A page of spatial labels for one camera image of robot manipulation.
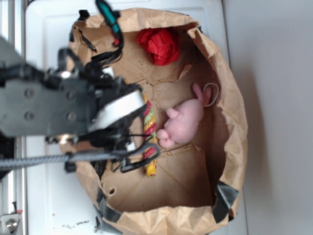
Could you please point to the aluminium frame rail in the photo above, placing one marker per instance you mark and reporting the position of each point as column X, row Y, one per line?
column 13, row 188

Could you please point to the crumpled red paper ball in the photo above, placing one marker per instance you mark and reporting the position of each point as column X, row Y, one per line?
column 161, row 44

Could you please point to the twisted multicolour candy cane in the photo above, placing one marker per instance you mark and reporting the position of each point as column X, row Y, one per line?
column 150, row 129

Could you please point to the pink plush bunny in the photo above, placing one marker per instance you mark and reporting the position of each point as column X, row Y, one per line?
column 183, row 120

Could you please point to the metal corner bracket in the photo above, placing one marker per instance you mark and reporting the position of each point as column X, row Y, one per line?
column 11, row 224

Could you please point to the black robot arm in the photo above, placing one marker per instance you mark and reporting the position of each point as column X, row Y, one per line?
column 22, row 95

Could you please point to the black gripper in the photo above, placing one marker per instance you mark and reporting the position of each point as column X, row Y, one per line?
column 82, row 103

